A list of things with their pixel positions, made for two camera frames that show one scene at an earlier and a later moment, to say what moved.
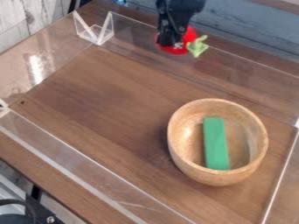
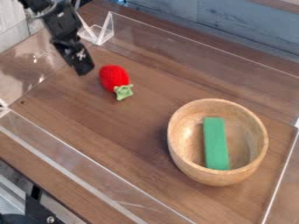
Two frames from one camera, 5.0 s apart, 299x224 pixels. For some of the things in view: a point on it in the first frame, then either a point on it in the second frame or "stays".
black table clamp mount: x=38 y=213 stays
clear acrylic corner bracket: x=98 y=34 stays
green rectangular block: x=215 y=148 stays
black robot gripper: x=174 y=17 to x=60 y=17
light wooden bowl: x=247 y=136 stays
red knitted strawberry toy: x=180 y=48 to x=115 y=80
